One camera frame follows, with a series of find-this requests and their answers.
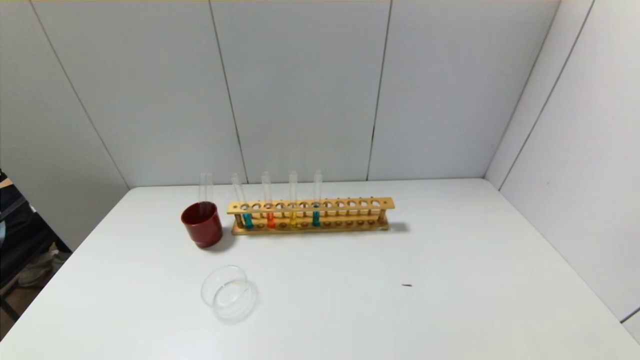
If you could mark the grey sneaker shoe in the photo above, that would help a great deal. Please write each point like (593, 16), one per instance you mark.
(40, 270)

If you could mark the empty clear glass test tube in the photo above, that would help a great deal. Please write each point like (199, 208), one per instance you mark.
(206, 187)

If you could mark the blue pigment glass test tube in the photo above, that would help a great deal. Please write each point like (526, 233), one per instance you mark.
(239, 192)

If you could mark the wooden test tube rack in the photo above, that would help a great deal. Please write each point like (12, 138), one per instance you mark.
(310, 204)

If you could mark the teal pigment glass test tube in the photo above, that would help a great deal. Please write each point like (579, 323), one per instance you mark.
(317, 190)

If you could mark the red pigment glass test tube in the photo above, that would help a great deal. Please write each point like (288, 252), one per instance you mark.
(267, 190)

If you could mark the yellow pigment glass test tube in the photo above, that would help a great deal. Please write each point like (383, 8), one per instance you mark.
(293, 190)

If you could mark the clear glass dish with spout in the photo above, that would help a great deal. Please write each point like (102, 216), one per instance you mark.
(227, 295)

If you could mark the dark red plastic cup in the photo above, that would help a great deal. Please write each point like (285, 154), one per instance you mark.
(202, 227)

